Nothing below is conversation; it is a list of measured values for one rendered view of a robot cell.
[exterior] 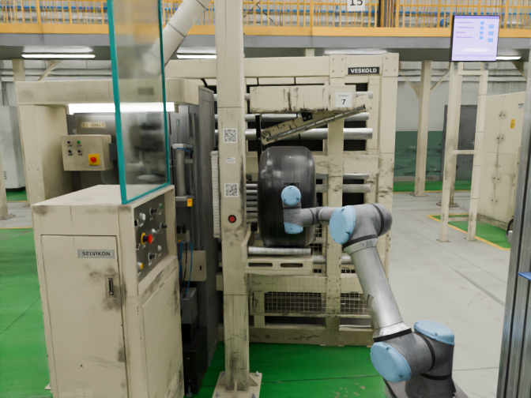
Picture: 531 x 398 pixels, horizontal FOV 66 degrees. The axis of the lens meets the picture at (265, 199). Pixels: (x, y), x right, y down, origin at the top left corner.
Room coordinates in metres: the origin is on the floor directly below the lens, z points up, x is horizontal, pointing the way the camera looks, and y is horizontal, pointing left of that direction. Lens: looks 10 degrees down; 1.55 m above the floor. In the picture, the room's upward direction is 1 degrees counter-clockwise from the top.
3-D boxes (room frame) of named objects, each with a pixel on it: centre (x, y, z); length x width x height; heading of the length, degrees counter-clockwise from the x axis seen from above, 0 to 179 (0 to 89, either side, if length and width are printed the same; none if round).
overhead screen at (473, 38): (5.32, -2.61, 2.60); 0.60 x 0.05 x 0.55; 95
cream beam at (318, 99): (2.53, -0.23, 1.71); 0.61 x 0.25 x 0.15; 85
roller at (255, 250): (2.10, -0.07, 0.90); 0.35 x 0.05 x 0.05; 85
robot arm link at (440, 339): (1.16, -0.51, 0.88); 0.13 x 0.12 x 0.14; 117
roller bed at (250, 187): (2.64, 0.11, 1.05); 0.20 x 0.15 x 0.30; 85
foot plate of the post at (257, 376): (2.24, 0.18, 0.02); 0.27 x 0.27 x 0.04; 85
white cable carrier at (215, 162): (2.22, 0.27, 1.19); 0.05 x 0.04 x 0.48; 175
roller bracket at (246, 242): (2.26, 0.10, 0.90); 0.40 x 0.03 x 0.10; 175
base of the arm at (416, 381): (1.16, -0.51, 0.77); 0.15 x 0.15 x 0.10
